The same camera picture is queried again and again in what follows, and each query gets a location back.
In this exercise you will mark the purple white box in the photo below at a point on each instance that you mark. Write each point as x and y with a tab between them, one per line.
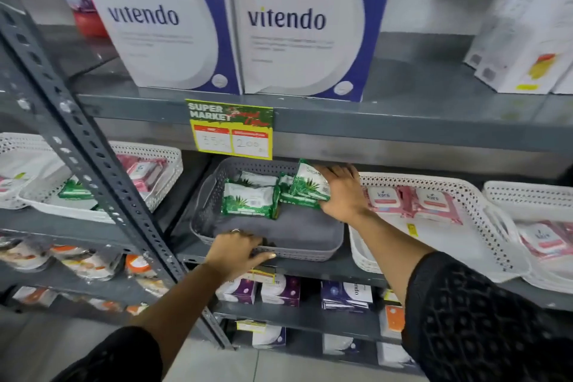
237	291
281	291

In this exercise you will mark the person's black right sleeve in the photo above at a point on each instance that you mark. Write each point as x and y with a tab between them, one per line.
483	328

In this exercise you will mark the person's right hand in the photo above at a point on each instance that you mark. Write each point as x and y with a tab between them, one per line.
344	191

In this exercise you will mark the row of yellow white boxes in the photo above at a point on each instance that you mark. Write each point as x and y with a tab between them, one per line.
528	28

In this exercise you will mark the small yellow price tag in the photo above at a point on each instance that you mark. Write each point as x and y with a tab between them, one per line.
250	326
262	276

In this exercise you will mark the person's right forearm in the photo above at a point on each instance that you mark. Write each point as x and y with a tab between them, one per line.
389	247

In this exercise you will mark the stack of blue flat boxes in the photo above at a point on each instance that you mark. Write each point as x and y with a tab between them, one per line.
347	295

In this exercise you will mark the grey metal shelving unit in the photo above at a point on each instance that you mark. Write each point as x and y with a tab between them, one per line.
53	221

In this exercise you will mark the group of orange white boxes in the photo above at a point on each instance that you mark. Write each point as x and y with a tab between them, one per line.
394	320

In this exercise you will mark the row of orange white packets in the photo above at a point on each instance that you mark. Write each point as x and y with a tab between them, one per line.
36	295
89	263

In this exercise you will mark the yellow green price tag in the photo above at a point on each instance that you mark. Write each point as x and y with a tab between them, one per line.
230	131

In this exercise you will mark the grey perforated basket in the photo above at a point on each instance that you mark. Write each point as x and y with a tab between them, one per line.
291	234

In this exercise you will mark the person's black sleeve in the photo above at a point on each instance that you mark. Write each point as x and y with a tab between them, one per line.
483	328
116	357

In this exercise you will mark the person's left hand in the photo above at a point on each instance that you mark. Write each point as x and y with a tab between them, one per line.
237	254

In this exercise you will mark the white perforated basket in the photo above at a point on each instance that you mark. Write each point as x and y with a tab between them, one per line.
447	243
501	191
45	198
18	149

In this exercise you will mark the large white blue box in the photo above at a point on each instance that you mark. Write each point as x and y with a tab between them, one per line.
304	28
156	23

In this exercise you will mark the person's black left sleeve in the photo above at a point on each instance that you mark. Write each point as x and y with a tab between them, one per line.
116	357

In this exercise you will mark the small blue white box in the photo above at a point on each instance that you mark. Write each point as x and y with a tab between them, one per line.
340	344
268	338
394	355

